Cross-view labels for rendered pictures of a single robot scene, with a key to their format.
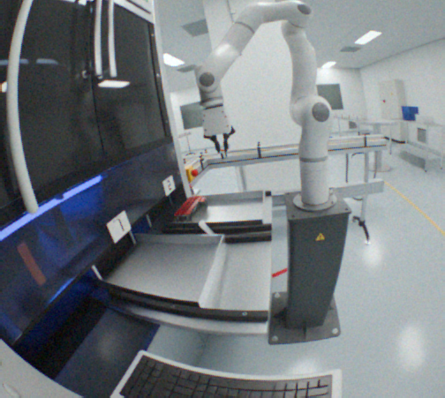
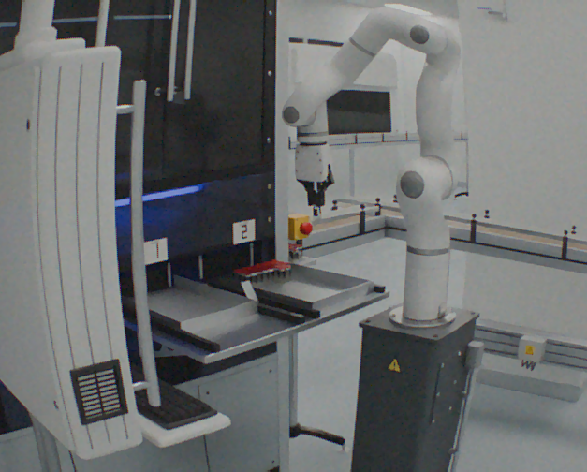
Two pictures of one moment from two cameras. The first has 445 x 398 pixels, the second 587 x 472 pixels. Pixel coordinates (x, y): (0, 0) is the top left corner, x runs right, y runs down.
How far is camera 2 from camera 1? 130 cm
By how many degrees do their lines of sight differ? 26
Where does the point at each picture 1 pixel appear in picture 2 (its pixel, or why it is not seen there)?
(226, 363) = not seen: outside the picture
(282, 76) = (579, 83)
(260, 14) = (378, 31)
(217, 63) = (304, 97)
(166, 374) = not seen: hidden behind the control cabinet
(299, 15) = (412, 44)
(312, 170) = (410, 265)
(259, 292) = (233, 343)
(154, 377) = not seen: hidden behind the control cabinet
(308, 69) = (426, 119)
